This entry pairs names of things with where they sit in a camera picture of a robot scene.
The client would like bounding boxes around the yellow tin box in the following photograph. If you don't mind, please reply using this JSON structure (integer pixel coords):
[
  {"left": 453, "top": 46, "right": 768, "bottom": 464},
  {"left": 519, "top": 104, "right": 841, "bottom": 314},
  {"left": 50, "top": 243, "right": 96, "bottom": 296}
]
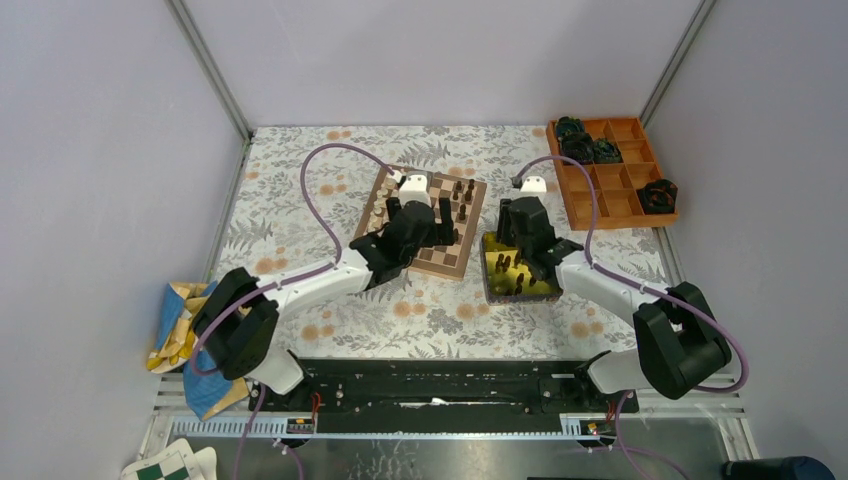
[{"left": 480, "top": 231, "right": 563, "bottom": 305}]

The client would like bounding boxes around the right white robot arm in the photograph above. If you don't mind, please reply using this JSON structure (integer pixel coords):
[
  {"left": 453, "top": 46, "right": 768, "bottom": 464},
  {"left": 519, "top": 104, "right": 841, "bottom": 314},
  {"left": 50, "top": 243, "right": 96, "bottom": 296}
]
[{"left": 496, "top": 196, "right": 733, "bottom": 412}]

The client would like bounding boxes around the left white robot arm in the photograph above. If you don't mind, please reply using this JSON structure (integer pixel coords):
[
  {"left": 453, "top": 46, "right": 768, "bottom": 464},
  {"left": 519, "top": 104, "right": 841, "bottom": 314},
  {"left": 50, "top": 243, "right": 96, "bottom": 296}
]
[{"left": 191, "top": 197, "right": 457, "bottom": 411}]

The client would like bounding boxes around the wooden chess board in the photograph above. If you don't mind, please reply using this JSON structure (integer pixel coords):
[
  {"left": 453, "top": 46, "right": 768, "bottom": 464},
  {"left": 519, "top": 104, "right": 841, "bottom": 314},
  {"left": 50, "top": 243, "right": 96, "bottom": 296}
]
[{"left": 354, "top": 169, "right": 487, "bottom": 281}]

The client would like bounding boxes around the green checkered paper board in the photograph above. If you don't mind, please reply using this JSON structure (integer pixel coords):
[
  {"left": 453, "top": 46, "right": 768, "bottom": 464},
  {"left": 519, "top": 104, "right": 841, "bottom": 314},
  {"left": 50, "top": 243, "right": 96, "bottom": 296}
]
[{"left": 120, "top": 439, "right": 218, "bottom": 480}]

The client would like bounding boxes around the floral table cloth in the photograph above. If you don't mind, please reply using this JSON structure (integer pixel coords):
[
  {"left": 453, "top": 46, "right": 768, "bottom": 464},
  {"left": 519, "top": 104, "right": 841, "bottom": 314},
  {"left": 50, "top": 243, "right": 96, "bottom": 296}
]
[{"left": 215, "top": 126, "right": 636, "bottom": 359}]

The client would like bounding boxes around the black part in tray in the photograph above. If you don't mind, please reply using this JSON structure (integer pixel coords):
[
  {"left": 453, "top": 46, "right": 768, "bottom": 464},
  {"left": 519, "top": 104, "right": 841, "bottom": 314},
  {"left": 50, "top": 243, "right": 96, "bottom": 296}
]
[{"left": 554, "top": 116, "right": 623, "bottom": 165}]

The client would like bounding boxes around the orange compartment tray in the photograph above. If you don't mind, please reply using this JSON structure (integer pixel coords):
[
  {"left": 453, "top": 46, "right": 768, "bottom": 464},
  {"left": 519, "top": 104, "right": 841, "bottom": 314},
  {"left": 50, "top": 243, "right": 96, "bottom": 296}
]
[{"left": 554, "top": 117, "right": 678, "bottom": 230}]

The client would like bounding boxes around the black part on tray edge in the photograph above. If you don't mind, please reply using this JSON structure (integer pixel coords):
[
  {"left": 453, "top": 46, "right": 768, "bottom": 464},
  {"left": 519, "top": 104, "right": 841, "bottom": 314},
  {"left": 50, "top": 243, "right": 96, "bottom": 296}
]
[{"left": 637, "top": 178, "right": 678, "bottom": 215}]

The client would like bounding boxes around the blue yellow cloth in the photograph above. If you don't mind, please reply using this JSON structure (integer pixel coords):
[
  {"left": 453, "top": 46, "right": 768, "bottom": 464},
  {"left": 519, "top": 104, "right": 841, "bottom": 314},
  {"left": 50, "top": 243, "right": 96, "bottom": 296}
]
[{"left": 146, "top": 282, "right": 248, "bottom": 421}]

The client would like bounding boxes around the black cylinder object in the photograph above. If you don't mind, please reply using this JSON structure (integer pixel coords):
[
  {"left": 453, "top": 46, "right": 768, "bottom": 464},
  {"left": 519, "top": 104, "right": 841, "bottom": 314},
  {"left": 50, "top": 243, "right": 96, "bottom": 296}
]
[{"left": 720, "top": 456, "right": 836, "bottom": 480}]

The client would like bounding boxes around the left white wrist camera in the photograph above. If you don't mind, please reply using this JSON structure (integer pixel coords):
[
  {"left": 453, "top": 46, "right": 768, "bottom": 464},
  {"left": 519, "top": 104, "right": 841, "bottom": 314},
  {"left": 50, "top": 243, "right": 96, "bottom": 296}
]
[{"left": 398, "top": 172, "right": 432, "bottom": 207}]

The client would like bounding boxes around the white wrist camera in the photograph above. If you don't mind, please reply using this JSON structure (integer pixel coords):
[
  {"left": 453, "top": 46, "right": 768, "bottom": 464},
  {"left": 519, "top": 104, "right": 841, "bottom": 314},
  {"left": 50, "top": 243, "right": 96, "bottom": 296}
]
[
  {"left": 398, "top": 172, "right": 432, "bottom": 207},
  {"left": 519, "top": 175, "right": 547, "bottom": 195}
]

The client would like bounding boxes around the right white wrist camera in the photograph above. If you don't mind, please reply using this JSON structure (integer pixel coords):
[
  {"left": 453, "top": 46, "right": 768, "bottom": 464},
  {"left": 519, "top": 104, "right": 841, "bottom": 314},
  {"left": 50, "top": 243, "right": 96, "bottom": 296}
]
[{"left": 519, "top": 175, "right": 547, "bottom": 195}]

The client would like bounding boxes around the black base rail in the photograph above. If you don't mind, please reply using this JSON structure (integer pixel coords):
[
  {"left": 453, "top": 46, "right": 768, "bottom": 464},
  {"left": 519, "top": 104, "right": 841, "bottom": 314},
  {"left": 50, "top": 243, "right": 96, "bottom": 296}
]
[{"left": 249, "top": 359, "right": 639, "bottom": 435}]

